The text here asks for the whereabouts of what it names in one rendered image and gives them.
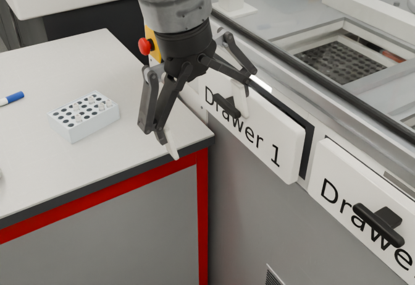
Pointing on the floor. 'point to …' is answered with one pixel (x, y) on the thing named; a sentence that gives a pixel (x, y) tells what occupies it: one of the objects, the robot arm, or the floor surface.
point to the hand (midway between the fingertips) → (207, 129)
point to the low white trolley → (97, 175)
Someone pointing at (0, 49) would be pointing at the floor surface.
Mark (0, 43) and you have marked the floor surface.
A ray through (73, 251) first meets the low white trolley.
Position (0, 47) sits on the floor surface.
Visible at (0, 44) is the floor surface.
